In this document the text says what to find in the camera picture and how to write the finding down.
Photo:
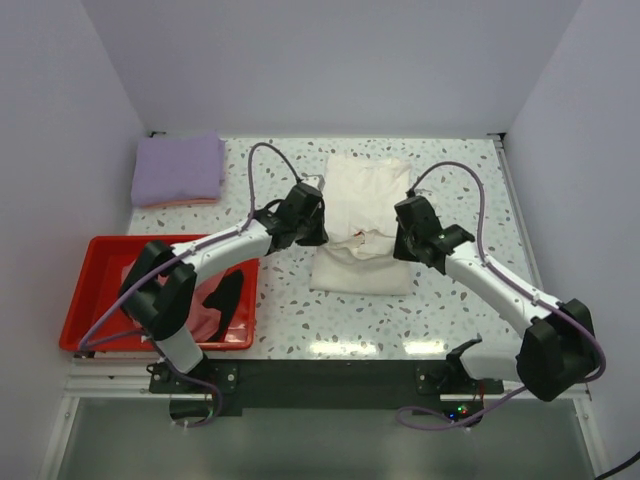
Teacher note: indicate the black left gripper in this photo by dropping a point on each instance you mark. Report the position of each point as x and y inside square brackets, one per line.
[320, 237]

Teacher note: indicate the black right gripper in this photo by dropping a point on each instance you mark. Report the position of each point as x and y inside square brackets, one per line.
[398, 250]

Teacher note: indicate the white t-shirt red print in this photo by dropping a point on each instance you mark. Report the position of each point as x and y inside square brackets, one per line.
[360, 221]

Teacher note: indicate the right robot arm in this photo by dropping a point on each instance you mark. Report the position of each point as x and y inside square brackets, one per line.
[558, 346]

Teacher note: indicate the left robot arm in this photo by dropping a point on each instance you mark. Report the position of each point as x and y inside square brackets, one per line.
[158, 290]

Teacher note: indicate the black garment in bin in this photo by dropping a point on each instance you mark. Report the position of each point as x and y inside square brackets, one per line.
[225, 299]

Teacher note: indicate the folded purple t-shirt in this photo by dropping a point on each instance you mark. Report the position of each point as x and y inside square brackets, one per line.
[178, 168]

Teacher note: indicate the pink t-shirt in bin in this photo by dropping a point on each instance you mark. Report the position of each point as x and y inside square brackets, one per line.
[207, 310]

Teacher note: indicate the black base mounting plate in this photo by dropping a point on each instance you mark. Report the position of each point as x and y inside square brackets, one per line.
[237, 385]

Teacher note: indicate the red plastic bin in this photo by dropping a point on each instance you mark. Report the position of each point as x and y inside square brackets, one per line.
[106, 263]

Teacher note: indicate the aluminium frame rail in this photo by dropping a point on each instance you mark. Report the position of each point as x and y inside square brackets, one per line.
[127, 378]

